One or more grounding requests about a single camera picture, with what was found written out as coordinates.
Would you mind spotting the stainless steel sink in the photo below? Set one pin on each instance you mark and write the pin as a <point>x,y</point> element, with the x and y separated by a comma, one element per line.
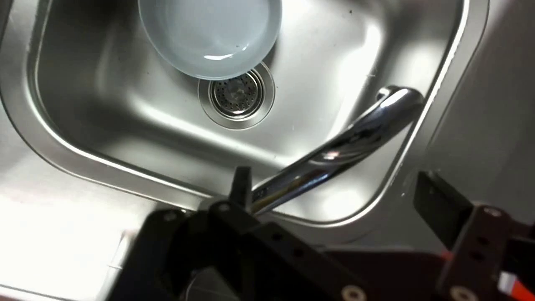
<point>234,108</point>

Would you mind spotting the pale blue bowl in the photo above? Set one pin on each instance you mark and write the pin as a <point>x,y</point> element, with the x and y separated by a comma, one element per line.
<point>211,35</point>

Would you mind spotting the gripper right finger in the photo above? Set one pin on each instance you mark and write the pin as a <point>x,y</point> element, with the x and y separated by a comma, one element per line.
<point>468,234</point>

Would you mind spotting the metal sink drain strainer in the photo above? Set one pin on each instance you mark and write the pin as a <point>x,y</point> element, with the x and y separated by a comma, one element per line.
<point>237,97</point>

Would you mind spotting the chrome faucet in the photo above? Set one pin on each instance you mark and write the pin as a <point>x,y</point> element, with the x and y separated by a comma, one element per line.
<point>334,154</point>

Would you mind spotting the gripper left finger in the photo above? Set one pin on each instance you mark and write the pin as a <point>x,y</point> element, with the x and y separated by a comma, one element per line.
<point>250,246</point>

